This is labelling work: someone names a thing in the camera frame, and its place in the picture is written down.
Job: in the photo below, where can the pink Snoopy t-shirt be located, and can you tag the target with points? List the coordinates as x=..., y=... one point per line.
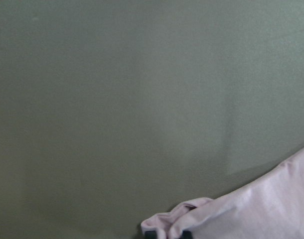
x=270, y=207

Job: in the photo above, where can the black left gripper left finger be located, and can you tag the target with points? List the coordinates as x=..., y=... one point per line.
x=150, y=235

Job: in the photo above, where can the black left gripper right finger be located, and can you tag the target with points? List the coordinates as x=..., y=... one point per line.
x=186, y=235

